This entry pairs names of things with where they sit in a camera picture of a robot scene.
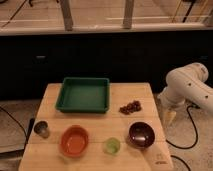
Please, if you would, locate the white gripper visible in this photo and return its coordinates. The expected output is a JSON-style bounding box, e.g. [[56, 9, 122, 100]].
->
[[157, 87, 185, 126]]

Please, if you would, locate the dark red grape bunch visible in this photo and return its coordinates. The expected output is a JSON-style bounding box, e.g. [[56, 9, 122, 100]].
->
[[119, 100, 142, 115]]

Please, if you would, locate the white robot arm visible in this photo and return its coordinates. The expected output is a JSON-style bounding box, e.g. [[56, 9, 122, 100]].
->
[[158, 62, 213, 126]]

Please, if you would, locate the dark purple bowl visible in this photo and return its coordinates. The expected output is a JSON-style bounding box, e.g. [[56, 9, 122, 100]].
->
[[128, 122, 155, 149]]

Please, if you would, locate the red bowl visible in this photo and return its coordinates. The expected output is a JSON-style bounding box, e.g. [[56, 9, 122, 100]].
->
[[59, 125, 89, 158]]

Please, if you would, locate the green cup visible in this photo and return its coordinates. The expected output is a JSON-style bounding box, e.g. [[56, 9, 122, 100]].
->
[[103, 137, 120, 155]]

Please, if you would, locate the green square tray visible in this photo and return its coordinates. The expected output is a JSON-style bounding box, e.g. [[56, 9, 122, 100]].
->
[[55, 77, 110, 113]]

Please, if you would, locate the grey metal cup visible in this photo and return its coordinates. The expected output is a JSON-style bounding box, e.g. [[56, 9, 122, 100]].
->
[[34, 121, 50, 138]]

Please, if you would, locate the black cable right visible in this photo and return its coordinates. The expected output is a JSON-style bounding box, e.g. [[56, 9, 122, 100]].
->
[[165, 105, 200, 171]]

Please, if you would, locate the black cable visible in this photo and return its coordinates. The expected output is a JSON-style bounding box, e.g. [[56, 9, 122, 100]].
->
[[165, 105, 200, 171], [0, 106, 28, 148]]

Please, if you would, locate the black cable left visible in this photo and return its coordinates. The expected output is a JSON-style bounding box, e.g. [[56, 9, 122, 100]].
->
[[0, 106, 28, 148]]

